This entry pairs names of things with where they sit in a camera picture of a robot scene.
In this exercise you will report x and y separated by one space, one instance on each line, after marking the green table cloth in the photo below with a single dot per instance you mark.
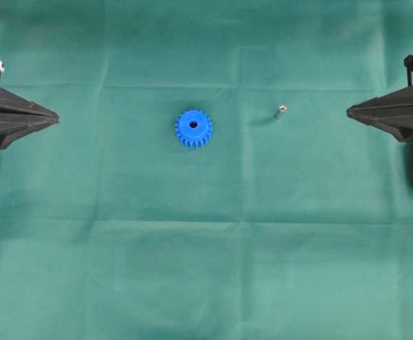
298 228

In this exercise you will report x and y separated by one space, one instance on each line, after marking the blue plastic gear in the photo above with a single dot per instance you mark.
193 128

